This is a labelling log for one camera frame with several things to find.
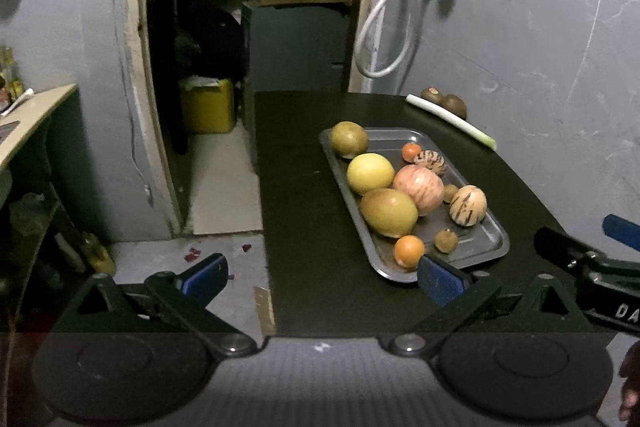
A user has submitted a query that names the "white hose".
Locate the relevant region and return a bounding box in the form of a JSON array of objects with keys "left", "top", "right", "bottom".
[{"left": 354, "top": 0, "right": 436, "bottom": 78}]

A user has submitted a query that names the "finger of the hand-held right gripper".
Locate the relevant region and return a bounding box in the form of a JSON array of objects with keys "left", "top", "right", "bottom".
[
  {"left": 534, "top": 226, "right": 609, "bottom": 281},
  {"left": 602, "top": 214, "right": 640, "bottom": 253}
]

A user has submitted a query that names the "yellow bottle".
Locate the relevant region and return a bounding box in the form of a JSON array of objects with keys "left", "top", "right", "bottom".
[{"left": 80, "top": 232, "right": 117, "bottom": 275}]

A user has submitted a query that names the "cardboard scrap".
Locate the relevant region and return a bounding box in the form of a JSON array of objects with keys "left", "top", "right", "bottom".
[{"left": 254, "top": 286, "right": 277, "bottom": 337}]

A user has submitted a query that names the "person's right hand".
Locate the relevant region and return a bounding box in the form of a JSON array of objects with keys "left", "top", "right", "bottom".
[{"left": 618, "top": 341, "right": 640, "bottom": 423}]

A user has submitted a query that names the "white door frame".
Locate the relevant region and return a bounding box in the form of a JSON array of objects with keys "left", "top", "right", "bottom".
[{"left": 122, "top": 0, "right": 386, "bottom": 238}]

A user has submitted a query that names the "large brown kiwi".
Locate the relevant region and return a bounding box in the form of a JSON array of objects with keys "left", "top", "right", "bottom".
[{"left": 330, "top": 121, "right": 369, "bottom": 159}]

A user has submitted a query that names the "dark cabinet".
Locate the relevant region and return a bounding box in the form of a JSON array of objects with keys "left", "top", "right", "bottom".
[{"left": 241, "top": 1, "right": 351, "bottom": 108}]

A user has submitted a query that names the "yellow lemon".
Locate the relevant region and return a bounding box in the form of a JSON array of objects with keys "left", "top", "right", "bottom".
[{"left": 346, "top": 153, "right": 396, "bottom": 196}]

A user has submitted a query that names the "white green leek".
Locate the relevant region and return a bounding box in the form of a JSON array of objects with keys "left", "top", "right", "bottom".
[{"left": 405, "top": 94, "right": 498, "bottom": 152}]

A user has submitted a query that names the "small striped pepino melon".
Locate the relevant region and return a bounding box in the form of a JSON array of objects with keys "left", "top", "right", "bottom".
[{"left": 413, "top": 150, "right": 447, "bottom": 176}]

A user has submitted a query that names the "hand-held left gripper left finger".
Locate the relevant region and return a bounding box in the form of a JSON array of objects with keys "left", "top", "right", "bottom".
[{"left": 50, "top": 253, "right": 258, "bottom": 357}]

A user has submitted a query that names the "yellow jerry can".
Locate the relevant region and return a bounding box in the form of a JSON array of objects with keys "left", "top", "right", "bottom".
[{"left": 179, "top": 77, "right": 236, "bottom": 135}]

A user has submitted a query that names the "metal tray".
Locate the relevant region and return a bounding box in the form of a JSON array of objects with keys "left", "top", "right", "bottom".
[{"left": 319, "top": 128, "right": 511, "bottom": 284}]

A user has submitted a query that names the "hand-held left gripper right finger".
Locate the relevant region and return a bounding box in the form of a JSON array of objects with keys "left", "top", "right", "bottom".
[{"left": 389, "top": 253, "right": 599, "bottom": 355}]

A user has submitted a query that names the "beige desk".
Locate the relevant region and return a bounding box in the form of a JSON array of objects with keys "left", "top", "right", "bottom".
[{"left": 0, "top": 84, "right": 78, "bottom": 170}]

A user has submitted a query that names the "large striped pepino melon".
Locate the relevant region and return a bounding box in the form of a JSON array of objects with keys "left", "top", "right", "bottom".
[{"left": 449, "top": 185, "right": 488, "bottom": 227}]

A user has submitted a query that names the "pink striped apple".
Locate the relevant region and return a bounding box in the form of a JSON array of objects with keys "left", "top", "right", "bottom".
[{"left": 392, "top": 164, "right": 445, "bottom": 217}]

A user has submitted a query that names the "brown kiwi right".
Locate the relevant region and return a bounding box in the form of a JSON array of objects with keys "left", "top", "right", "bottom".
[{"left": 441, "top": 94, "right": 468, "bottom": 120}]

